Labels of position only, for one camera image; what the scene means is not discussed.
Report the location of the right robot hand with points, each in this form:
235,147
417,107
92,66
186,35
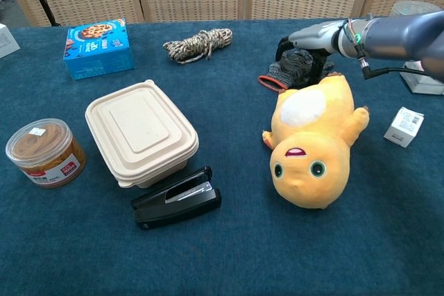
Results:
312,37

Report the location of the gray and white knit glove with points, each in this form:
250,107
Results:
295,69

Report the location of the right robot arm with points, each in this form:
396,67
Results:
395,37

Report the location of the clear jar of binder clips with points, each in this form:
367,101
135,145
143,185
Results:
412,7

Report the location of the yellow plush toy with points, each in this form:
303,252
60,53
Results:
312,143

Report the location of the pink and gray box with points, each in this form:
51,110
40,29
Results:
421,82

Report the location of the small white cardboard box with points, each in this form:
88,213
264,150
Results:
404,126

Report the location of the beige lidded food container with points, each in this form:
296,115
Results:
140,129

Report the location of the black stapler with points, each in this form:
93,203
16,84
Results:
177,199

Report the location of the blue cookie box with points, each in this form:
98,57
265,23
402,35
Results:
98,50

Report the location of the clear jar of rubber bands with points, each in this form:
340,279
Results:
43,154

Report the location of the white box with gray print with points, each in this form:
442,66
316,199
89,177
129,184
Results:
6,41

